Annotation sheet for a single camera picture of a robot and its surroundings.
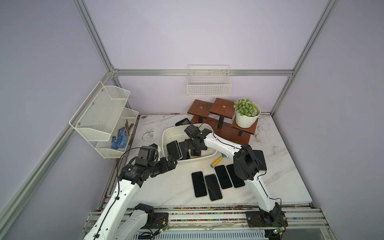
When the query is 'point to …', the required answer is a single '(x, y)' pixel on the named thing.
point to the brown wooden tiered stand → (219, 115)
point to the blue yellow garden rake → (217, 160)
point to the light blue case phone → (223, 177)
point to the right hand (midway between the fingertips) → (194, 148)
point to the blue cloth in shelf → (120, 141)
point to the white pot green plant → (247, 112)
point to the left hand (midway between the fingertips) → (169, 167)
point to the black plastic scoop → (184, 121)
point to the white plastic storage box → (177, 132)
